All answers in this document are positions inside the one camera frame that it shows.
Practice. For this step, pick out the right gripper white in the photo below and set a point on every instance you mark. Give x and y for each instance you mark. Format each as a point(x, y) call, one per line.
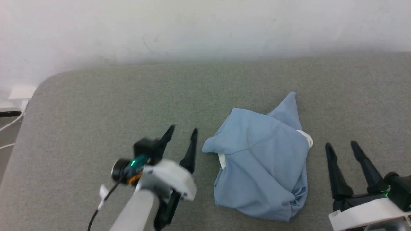
point(366, 215)

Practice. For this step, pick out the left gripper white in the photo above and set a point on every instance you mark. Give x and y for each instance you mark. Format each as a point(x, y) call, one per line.
point(170, 179)

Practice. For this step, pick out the light blue t-shirt garment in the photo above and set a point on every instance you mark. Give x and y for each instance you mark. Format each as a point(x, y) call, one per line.
point(263, 160)

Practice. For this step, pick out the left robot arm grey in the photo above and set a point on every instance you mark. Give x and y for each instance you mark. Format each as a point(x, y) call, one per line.
point(138, 211)

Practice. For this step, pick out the grey fabric sofa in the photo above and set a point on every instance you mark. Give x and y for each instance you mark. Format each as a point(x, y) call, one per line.
point(96, 112)

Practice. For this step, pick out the black baseboard strip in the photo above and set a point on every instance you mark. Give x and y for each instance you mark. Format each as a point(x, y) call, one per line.
point(9, 113)

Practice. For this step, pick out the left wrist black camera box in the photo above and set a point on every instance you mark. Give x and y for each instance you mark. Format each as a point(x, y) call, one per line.
point(144, 149)

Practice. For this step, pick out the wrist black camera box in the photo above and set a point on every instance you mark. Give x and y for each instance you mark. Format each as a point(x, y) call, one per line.
point(144, 149)
point(401, 189)

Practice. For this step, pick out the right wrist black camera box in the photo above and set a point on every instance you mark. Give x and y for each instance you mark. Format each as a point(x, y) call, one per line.
point(401, 189)

